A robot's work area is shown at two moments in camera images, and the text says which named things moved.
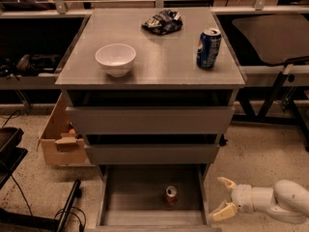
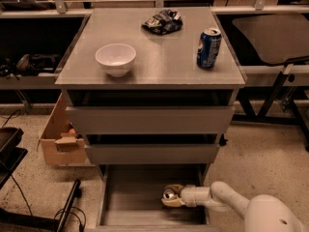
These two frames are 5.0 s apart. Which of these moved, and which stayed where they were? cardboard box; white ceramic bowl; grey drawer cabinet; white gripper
Moved: white gripper
Stayed: grey drawer cabinet; white ceramic bowl; cardboard box
